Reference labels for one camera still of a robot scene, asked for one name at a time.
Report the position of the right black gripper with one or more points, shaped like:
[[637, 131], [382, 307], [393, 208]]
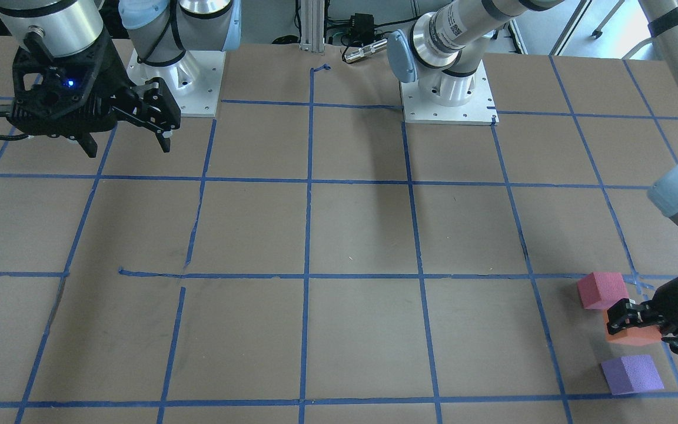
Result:
[[112, 74]]

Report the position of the orange foam block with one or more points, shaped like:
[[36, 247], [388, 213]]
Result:
[[636, 336]]

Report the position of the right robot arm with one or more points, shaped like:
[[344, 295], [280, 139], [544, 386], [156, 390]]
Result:
[[161, 32]]

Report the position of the pink foam block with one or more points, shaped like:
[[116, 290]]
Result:
[[601, 290]]

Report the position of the purple foam block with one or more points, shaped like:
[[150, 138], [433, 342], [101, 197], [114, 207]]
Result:
[[632, 374]]

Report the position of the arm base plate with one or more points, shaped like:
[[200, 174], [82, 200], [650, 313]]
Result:
[[439, 98], [194, 81]]

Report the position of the aluminium frame post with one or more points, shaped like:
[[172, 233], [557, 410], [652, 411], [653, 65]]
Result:
[[311, 25]]

